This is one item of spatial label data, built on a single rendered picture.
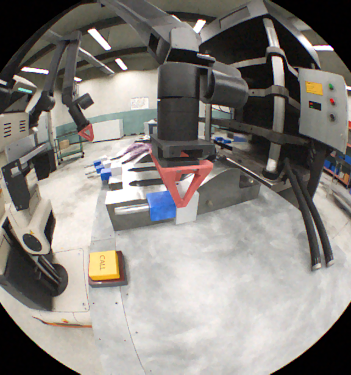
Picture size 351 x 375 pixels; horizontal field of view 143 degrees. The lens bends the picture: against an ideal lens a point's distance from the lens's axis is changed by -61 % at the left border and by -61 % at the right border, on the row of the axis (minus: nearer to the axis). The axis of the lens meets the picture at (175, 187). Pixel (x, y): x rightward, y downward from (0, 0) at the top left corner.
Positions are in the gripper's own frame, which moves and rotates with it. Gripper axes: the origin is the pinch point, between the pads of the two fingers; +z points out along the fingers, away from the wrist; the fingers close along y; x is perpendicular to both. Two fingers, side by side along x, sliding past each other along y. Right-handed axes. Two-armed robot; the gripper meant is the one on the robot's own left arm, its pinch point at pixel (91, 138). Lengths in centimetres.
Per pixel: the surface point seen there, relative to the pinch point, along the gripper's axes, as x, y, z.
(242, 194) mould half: -33, -49, 33
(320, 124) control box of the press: -88, -63, 23
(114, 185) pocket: -1.9, -33.1, 13.4
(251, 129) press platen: -83, -17, 37
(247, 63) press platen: -107, -10, -7
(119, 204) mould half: -2.1, -44.1, 12.9
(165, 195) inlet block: -12, -55, 10
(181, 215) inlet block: -12, -58, 13
